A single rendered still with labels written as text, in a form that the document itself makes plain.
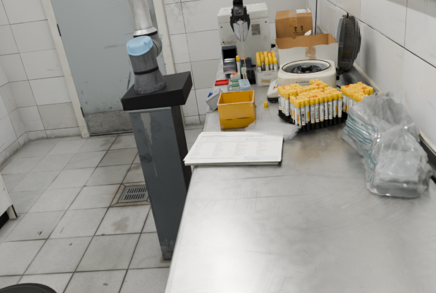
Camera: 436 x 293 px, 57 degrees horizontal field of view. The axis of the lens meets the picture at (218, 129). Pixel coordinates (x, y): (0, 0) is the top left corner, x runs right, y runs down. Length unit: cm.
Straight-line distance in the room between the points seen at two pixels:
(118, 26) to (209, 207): 277
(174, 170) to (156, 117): 28
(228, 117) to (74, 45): 255
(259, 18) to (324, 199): 135
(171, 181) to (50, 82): 236
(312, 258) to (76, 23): 321
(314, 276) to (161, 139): 119
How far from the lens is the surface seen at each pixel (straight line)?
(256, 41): 223
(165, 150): 189
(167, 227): 214
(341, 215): 100
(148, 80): 182
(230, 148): 130
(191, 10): 356
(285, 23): 260
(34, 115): 431
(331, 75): 163
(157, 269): 225
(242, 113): 145
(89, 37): 376
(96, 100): 392
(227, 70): 210
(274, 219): 99
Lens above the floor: 147
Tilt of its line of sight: 24 degrees down
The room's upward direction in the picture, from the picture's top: 8 degrees counter-clockwise
